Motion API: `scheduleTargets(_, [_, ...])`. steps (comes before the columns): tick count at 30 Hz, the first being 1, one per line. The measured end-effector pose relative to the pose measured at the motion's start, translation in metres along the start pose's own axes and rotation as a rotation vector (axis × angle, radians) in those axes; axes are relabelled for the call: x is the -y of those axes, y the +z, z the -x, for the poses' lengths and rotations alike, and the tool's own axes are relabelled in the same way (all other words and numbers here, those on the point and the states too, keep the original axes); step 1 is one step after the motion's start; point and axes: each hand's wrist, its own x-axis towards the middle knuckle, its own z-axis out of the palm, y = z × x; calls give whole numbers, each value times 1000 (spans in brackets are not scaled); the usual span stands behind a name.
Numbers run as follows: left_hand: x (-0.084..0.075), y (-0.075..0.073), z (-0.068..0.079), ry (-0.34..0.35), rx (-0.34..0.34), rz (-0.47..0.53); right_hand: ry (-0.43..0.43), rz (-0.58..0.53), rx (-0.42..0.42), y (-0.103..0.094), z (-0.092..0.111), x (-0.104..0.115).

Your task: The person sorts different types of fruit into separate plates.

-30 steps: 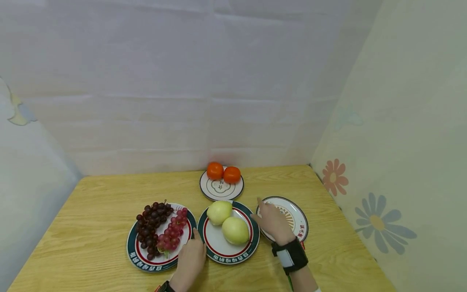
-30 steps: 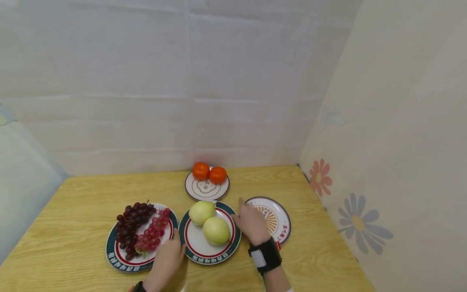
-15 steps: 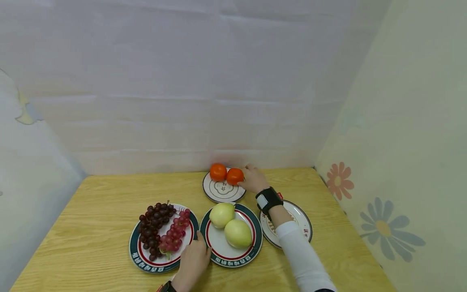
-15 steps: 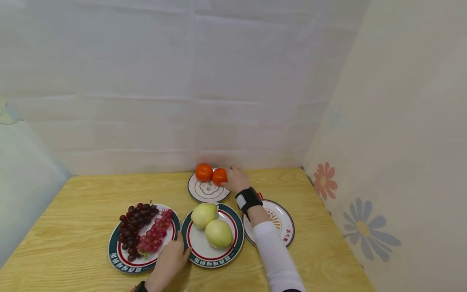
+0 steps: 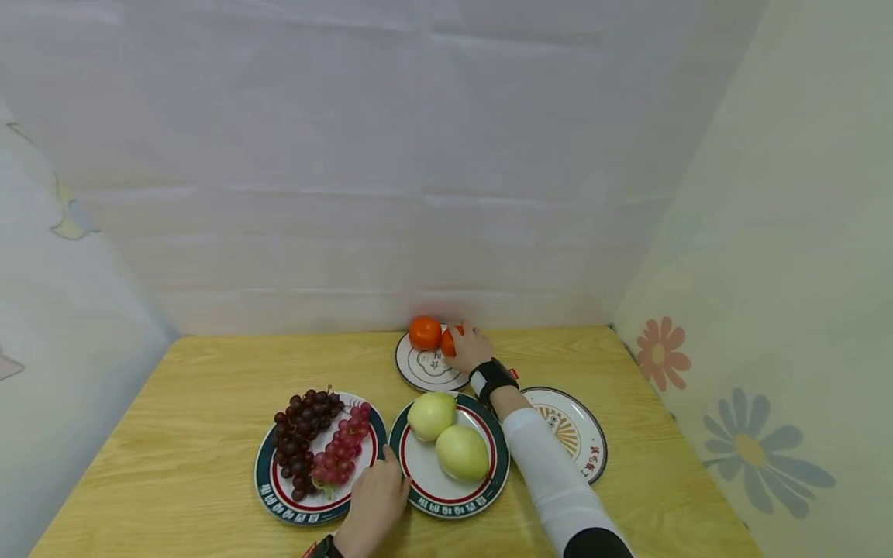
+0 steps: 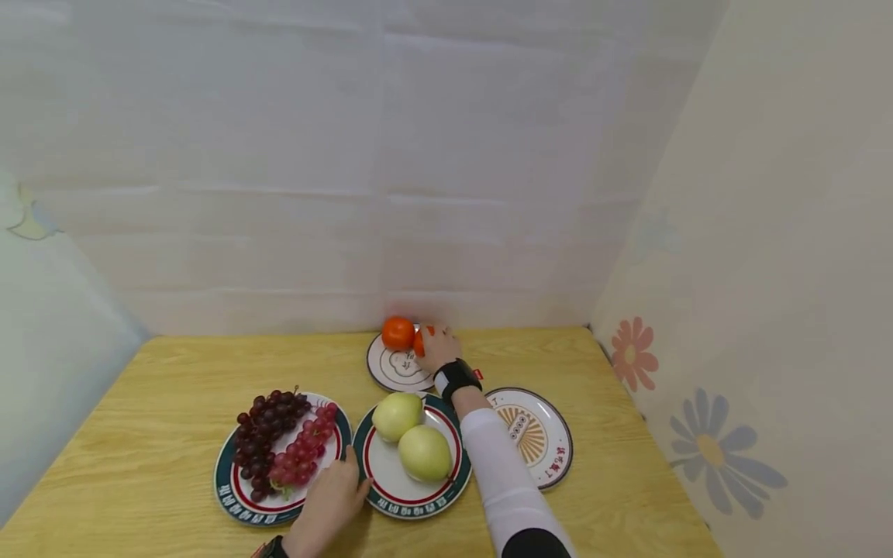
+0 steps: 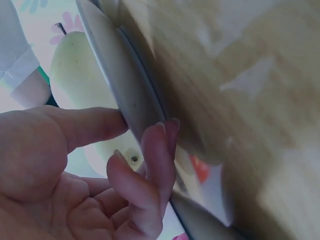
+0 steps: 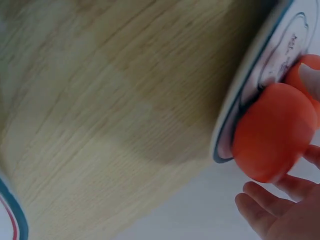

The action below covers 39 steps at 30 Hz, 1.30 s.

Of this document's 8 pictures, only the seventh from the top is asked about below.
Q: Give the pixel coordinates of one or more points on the person's left hand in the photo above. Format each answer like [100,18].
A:
[37,195]

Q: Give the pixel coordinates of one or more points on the person's left thumb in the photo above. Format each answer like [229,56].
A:
[95,125]

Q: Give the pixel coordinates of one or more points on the pale green pear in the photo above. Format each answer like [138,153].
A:
[75,75]

